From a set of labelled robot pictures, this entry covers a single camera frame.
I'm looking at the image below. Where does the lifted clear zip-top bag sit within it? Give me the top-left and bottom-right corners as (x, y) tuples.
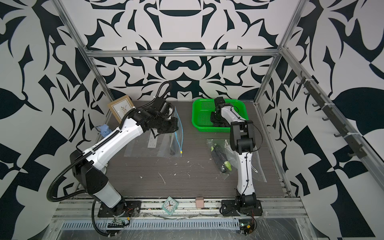
(206, 139), (267, 183)

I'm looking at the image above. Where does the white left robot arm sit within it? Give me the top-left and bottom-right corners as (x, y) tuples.
(73, 107), (179, 216)

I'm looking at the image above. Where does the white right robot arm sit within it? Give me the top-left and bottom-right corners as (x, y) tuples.
(211, 97), (257, 209)

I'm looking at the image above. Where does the green plastic basket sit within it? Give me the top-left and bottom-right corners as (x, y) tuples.
(192, 99), (249, 133)

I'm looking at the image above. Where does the gold framed plant picture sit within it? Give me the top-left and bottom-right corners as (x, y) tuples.
(108, 95), (135, 123)

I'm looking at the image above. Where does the small pink block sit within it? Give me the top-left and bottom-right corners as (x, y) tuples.
(196, 197), (205, 209)

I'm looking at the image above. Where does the mint square clock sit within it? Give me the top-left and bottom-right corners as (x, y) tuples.
(162, 197), (179, 216)

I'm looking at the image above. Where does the small green circuit board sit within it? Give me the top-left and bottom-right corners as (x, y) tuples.
(112, 218), (130, 228)

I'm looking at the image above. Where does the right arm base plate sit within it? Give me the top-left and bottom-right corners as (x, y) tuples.
(219, 200), (264, 217)

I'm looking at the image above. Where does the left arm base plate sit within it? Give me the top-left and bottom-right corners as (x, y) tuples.
(98, 201), (142, 218)

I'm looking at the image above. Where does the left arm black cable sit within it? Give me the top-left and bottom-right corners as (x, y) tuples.
(46, 80), (173, 238)

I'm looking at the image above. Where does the white perforated cable duct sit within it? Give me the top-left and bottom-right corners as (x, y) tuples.
(61, 219), (240, 231)

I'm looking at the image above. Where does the black wall hook rail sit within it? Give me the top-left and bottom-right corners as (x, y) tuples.
(298, 75), (368, 159)

